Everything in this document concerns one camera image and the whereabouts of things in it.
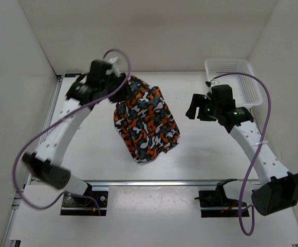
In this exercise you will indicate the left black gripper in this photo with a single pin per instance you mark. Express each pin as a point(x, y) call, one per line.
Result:
point(126, 93)

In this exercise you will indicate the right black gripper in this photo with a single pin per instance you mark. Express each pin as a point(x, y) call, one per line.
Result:
point(198, 101)

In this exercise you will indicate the orange camouflage shorts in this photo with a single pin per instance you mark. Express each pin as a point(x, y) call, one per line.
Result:
point(145, 123)

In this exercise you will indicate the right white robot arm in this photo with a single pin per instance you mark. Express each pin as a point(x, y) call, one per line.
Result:
point(278, 186)

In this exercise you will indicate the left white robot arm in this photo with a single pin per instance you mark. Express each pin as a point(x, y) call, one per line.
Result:
point(45, 162)

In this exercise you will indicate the white plastic basket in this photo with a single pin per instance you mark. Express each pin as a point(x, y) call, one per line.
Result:
point(246, 92)

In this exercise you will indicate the small dark label sticker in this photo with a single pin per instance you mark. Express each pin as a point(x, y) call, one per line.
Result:
point(72, 75)

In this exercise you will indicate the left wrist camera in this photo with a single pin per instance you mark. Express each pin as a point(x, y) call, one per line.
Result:
point(115, 65)

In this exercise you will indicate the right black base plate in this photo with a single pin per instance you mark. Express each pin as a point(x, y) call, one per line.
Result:
point(216, 204)

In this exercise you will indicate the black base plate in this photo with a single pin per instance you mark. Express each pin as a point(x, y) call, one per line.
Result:
point(216, 204)
point(77, 206)

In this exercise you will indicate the aluminium front rail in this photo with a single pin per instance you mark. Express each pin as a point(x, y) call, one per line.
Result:
point(153, 182)

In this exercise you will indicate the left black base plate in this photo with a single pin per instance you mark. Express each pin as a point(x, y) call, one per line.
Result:
point(77, 206)

